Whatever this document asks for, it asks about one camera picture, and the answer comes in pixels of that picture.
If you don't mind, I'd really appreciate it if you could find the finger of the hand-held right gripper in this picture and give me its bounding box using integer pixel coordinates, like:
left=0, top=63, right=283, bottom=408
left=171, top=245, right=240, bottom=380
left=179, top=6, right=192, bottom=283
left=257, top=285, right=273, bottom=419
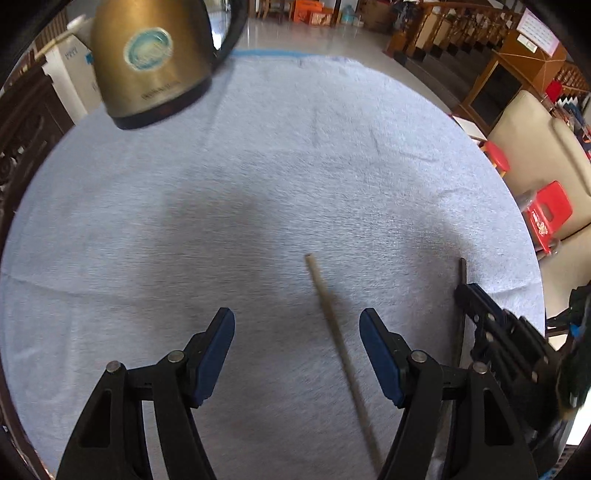
left=456, top=283, right=558, bottom=380
left=470, top=323, right=555, bottom=417

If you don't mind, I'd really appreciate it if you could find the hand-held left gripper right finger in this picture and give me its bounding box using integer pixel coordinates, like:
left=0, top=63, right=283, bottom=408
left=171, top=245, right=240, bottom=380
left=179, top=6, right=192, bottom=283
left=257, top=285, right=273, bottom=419
left=359, top=308, right=539, bottom=480

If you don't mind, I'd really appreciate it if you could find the white wall poster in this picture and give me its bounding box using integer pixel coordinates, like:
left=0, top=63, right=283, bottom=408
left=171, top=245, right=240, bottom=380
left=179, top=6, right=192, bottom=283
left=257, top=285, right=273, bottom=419
left=516, top=9, right=560, bottom=54

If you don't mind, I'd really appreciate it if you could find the wooden stair railing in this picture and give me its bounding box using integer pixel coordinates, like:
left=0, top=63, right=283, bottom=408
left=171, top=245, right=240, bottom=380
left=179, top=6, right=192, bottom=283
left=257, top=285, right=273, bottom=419
left=388, top=0, right=522, bottom=61

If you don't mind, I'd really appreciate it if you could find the red plastic stool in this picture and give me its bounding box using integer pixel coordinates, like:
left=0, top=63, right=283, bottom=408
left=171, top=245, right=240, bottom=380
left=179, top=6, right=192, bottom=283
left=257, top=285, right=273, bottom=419
left=525, top=181, right=574, bottom=256

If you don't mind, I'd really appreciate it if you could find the bronze electric kettle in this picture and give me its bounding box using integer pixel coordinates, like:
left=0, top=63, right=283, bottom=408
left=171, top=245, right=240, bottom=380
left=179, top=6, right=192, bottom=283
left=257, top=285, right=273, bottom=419
left=90, top=0, right=247, bottom=131

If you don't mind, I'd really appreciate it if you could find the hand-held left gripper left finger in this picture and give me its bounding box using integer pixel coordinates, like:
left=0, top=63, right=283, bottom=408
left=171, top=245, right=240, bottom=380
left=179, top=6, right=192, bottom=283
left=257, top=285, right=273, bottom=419
left=55, top=307, right=236, bottom=480

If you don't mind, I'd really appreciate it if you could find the tan wooden chopstick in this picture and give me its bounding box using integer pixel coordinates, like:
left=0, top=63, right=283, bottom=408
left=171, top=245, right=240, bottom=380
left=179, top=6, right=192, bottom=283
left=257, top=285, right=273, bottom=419
left=305, top=254, right=384, bottom=472

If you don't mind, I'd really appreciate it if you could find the dark brown chopstick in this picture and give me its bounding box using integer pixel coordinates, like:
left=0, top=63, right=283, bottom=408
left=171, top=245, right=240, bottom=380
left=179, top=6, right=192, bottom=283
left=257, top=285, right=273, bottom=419
left=450, top=257, right=468, bottom=370

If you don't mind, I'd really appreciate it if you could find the orange cardboard box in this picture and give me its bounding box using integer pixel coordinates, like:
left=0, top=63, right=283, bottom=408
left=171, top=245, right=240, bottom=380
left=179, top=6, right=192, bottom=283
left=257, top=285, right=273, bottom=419
left=292, top=0, right=334, bottom=27

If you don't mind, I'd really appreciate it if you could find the white chest freezer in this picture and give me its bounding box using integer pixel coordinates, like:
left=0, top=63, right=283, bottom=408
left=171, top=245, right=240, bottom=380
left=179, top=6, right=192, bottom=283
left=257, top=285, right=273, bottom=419
left=41, top=31, right=103, bottom=121

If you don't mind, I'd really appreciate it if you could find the beige chair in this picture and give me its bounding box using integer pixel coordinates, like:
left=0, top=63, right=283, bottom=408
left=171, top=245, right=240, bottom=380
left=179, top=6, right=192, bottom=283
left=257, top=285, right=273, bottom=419
left=487, top=90, right=591, bottom=241

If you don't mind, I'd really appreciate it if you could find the wooden stair cabinet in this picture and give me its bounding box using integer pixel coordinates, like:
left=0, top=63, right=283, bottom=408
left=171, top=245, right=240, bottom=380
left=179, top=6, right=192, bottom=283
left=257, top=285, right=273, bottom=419
left=457, top=14, right=570, bottom=136

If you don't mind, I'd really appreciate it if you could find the carved wooden sideboard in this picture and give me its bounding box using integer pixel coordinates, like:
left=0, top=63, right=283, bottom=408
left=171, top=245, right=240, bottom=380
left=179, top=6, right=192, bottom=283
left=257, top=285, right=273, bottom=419
left=0, top=69, right=75, bottom=241

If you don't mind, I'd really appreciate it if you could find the small white table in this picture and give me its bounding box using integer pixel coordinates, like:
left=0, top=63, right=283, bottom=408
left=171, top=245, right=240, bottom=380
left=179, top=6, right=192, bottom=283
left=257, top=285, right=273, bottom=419
left=451, top=114, right=488, bottom=142

